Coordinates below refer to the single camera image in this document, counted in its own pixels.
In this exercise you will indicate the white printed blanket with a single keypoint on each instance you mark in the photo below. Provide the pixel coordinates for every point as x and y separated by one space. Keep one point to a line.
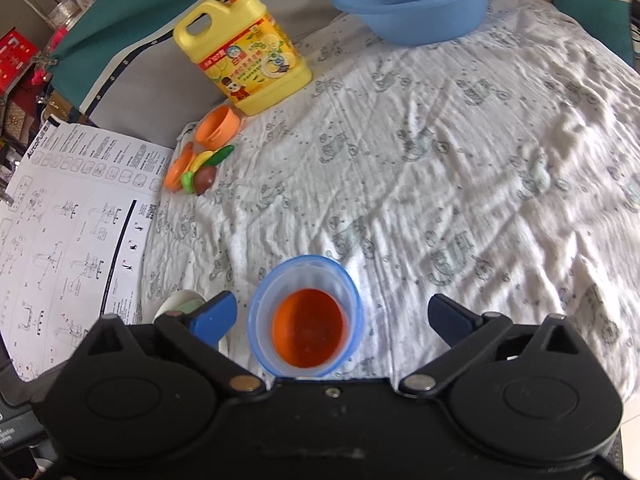
450 185

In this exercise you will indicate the small orange bowl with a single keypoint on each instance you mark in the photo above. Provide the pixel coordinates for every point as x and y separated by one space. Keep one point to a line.
310 327

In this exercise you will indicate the large blue basin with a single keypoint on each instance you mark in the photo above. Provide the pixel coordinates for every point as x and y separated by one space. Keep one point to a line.
415 5

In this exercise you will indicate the red box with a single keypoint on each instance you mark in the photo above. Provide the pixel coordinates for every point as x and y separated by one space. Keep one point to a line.
15 57

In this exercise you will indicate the white printed instruction sheet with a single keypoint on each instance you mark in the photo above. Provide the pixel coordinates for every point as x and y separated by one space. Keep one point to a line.
75 220

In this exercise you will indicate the small orange plate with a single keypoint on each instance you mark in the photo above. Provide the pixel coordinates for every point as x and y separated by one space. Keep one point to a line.
176 172

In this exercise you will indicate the round green toy fruit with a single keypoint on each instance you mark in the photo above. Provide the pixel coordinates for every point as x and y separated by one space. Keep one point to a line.
188 182

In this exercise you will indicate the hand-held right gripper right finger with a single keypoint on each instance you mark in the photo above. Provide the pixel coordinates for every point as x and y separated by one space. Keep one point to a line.
452 320

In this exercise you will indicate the pale yellow round plate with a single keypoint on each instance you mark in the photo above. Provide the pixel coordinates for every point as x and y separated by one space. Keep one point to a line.
167 302

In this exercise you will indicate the brown toy fruit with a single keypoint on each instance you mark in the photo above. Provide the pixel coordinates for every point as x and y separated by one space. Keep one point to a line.
205 180

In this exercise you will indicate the blue translucent bowl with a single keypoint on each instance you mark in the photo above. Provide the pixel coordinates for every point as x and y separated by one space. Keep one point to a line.
257 300

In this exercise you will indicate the yellow detergent pump bottle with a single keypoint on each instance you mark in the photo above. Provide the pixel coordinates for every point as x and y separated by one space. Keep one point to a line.
250 60

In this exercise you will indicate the grey and teal bedsheet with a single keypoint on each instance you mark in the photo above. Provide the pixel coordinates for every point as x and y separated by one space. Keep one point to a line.
150 45

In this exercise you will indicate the cluttered storage shelf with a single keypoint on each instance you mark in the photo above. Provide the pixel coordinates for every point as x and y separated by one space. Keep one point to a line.
30 110

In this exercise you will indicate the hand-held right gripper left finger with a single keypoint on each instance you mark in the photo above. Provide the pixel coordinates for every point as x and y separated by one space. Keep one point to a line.
212 317

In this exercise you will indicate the orange plastic cup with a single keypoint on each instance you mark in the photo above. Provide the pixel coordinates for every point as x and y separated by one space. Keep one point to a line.
220 125

